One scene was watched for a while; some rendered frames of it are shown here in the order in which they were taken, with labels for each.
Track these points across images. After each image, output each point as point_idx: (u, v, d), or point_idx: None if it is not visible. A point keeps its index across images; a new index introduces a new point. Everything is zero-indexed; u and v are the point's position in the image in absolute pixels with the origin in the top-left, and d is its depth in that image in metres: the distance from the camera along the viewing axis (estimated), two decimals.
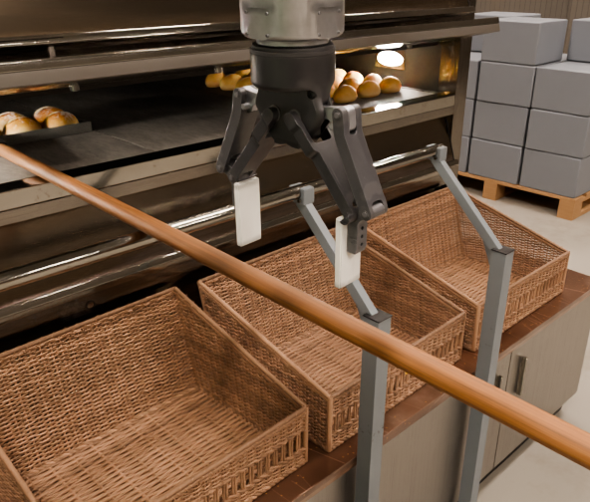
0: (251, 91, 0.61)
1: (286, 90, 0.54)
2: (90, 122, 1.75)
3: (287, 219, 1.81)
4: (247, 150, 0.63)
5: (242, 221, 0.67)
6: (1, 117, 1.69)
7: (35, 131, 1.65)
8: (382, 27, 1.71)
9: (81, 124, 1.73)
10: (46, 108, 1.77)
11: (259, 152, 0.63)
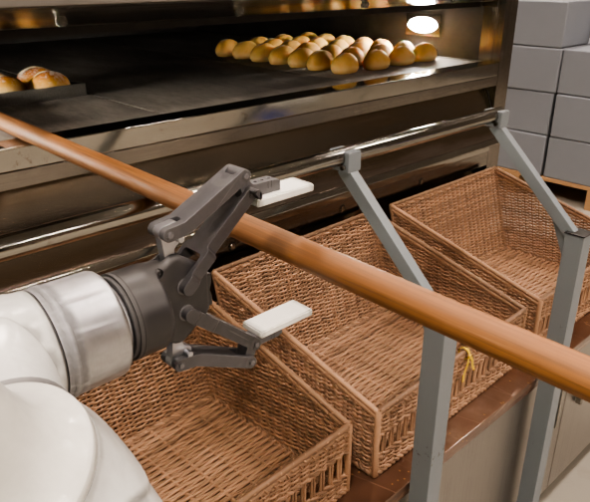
0: (157, 243, 0.53)
1: None
2: (84, 84, 1.48)
3: (316, 199, 1.54)
4: (206, 224, 0.57)
5: None
6: None
7: (18, 93, 1.39)
8: None
9: (73, 86, 1.46)
10: (33, 68, 1.50)
11: (215, 234, 0.57)
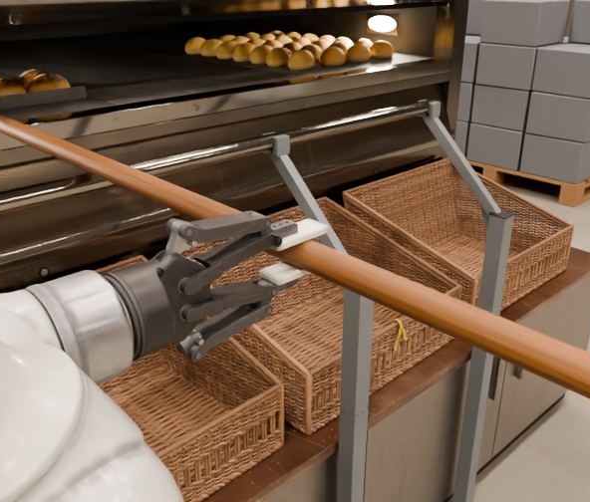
0: (169, 238, 0.54)
1: None
2: (84, 87, 1.48)
3: (267, 185, 1.66)
4: (220, 249, 0.59)
5: None
6: None
7: (18, 96, 1.39)
8: None
9: (73, 89, 1.47)
10: (33, 71, 1.50)
11: (225, 260, 0.59)
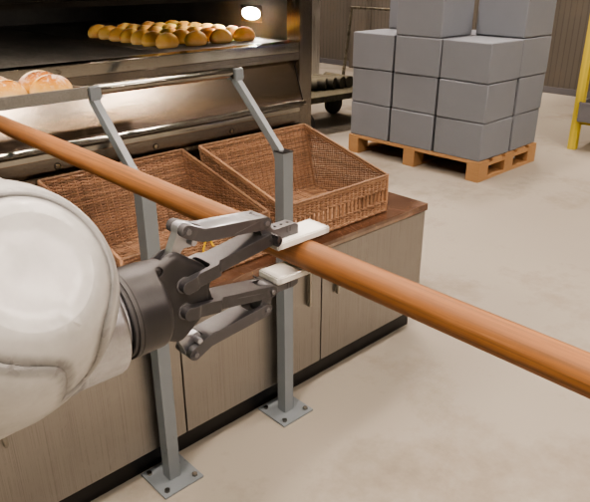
0: (169, 237, 0.54)
1: None
2: (85, 88, 1.49)
3: (124, 135, 2.15)
4: (220, 248, 0.59)
5: None
6: None
7: (20, 97, 1.39)
8: None
9: (74, 90, 1.47)
10: (35, 72, 1.51)
11: (224, 259, 0.59)
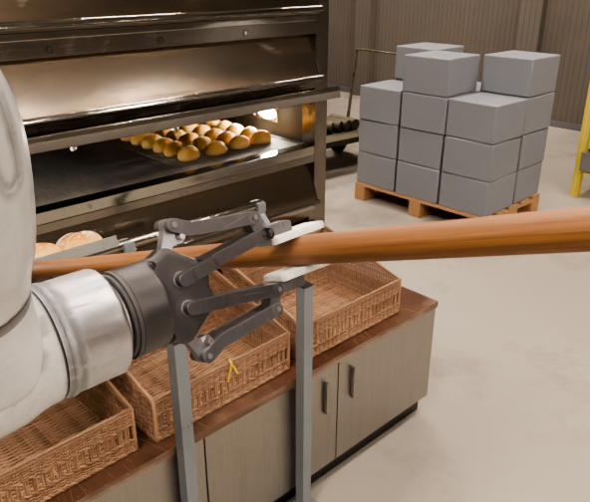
0: (158, 236, 0.55)
1: None
2: (115, 236, 1.58)
3: None
4: None
5: None
6: None
7: (56, 254, 1.49)
8: (218, 106, 2.15)
9: (105, 239, 1.57)
10: (69, 234, 1.63)
11: (221, 260, 0.59)
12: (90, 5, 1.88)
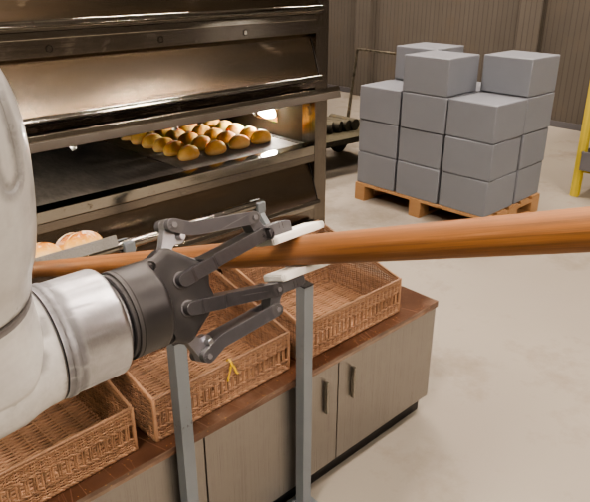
0: (158, 236, 0.55)
1: None
2: (115, 236, 1.58)
3: None
4: (216, 252, 0.60)
5: None
6: None
7: (56, 253, 1.49)
8: (218, 106, 2.15)
9: (105, 239, 1.57)
10: (69, 234, 1.63)
11: (221, 260, 0.59)
12: (90, 4, 1.88)
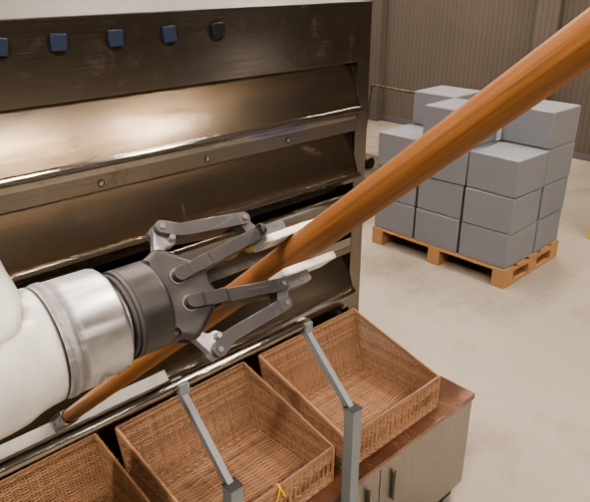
0: (150, 242, 0.57)
1: None
2: (163, 371, 1.59)
3: (193, 368, 2.24)
4: None
5: (286, 241, 0.66)
6: None
7: (108, 397, 1.49)
8: (264, 221, 2.14)
9: (153, 376, 1.57)
10: None
11: (219, 262, 0.60)
12: (141, 135, 1.87)
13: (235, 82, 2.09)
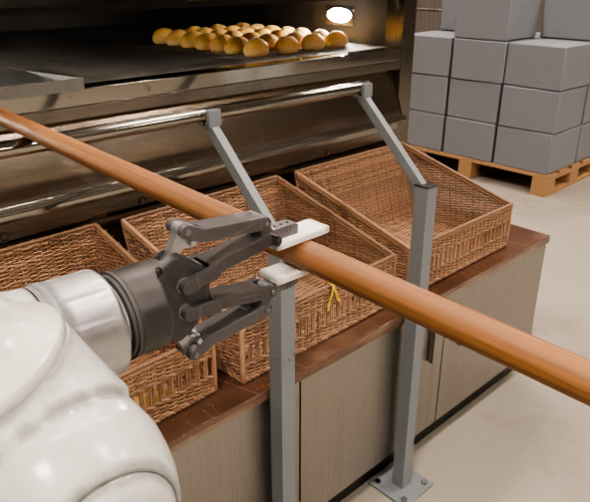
0: (169, 238, 0.54)
1: None
2: (82, 79, 1.48)
3: (218, 162, 1.79)
4: (220, 248, 0.59)
5: None
6: None
7: (16, 87, 1.38)
8: None
9: (71, 81, 1.46)
10: None
11: (224, 260, 0.59)
12: None
13: None
